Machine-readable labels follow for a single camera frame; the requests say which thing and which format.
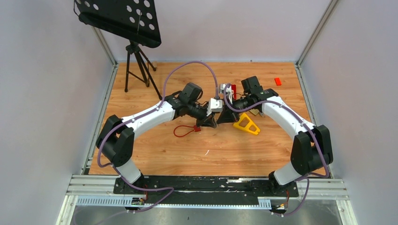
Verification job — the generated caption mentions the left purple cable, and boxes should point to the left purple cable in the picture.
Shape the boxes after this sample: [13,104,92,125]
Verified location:
[72,60,220,218]

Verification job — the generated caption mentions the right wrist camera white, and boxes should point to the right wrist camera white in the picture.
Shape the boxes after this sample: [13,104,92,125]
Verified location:
[219,83,235,102]

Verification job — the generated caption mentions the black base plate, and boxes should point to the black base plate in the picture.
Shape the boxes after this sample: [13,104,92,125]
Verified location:
[113,176,299,205]

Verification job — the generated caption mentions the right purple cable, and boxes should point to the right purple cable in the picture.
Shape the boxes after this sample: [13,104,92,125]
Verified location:
[222,83,330,217]

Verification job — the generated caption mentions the brass padlock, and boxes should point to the brass padlock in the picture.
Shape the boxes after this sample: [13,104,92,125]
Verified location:
[249,109,265,118]

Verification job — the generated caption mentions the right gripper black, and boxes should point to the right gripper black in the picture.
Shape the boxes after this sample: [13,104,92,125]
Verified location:
[217,95,255,124]

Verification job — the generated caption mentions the red toy brick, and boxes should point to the red toy brick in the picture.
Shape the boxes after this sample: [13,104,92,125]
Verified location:
[231,84,237,100]

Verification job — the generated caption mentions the yellow triangular plastic piece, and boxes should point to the yellow triangular plastic piece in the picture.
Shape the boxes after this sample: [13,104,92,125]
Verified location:
[233,113,260,135]

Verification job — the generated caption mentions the small red block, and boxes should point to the small red block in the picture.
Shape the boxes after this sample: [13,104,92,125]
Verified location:
[274,77,282,86]

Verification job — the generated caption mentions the black music stand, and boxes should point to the black music stand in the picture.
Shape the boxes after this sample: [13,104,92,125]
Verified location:
[74,0,162,99]

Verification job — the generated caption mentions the slotted cable duct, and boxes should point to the slotted cable duct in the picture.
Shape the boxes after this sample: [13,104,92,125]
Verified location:
[76,196,272,209]

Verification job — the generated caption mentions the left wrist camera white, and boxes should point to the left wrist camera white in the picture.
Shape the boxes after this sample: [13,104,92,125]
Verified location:
[207,98,223,116]

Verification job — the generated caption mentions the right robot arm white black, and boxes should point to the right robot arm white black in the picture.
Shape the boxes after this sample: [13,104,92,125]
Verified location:
[217,76,333,196]

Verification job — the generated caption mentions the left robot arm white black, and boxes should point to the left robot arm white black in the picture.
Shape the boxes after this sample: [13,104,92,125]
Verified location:
[96,82,222,194]

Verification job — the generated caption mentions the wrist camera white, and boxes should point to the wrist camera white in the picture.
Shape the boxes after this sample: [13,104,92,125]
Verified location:
[219,83,235,102]
[207,98,223,116]

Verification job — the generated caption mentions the purple cable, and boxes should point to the purple cable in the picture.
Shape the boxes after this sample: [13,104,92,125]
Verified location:
[72,60,220,218]
[222,83,330,217]

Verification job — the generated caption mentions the red cable lock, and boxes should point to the red cable lock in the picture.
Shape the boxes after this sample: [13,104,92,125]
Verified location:
[173,125,201,138]

